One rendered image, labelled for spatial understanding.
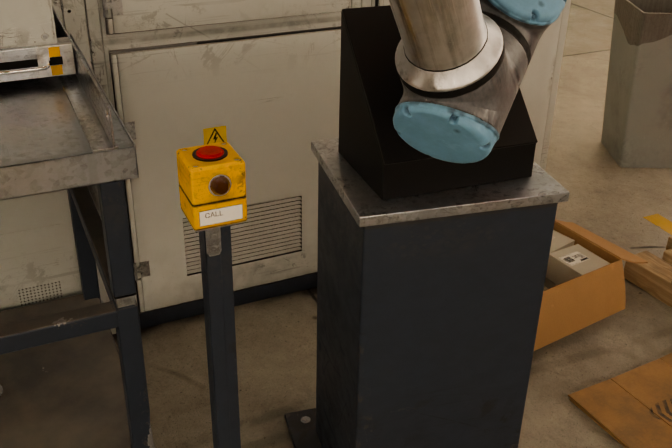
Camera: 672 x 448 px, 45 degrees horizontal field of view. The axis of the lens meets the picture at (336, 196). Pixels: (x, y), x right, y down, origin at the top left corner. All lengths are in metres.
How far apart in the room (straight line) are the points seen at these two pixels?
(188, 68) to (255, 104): 0.21
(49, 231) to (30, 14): 0.71
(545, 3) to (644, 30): 2.02
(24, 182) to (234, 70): 0.87
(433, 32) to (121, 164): 0.57
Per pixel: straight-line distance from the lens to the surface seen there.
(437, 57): 1.07
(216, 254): 1.22
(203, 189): 1.14
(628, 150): 3.44
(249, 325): 2.33
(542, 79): 2.57
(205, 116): 2.09
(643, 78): 3.32
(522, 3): 1.21
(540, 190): 1.44
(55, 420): 1.85
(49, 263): 2.19
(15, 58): 1.62
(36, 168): 1.33
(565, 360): 2.30
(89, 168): 1.34
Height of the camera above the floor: 1.38
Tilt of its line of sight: 27 degrees down
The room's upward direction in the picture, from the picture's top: 1 degrees clockwise
